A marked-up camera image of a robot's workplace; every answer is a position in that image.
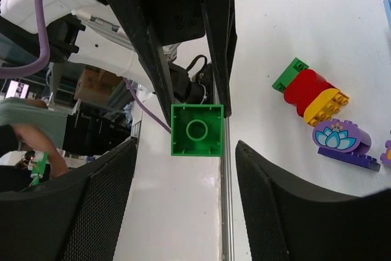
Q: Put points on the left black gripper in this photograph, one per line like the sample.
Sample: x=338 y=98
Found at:
x=150 y=25

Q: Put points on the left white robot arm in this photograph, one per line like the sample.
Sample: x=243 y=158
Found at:
x=125 y=37

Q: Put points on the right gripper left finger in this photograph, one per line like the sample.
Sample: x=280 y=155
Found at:
x=76 y=216

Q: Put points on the purple flower lego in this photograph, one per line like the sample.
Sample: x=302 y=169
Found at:
x=344 y=141

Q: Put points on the yellow curved lego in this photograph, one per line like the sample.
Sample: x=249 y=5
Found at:
x=324 y=106

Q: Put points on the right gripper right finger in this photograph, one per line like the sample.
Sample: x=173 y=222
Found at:
x=289 y=218

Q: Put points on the green square lego brick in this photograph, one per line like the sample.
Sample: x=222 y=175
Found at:
x=197 y=130

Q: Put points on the light blue left bin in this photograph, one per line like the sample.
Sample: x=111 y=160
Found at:
x=387 y=7

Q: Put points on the person in background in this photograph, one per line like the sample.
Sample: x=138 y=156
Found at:
x=31 y=123

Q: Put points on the red heart lego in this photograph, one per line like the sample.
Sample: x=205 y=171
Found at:
x=305 y=87

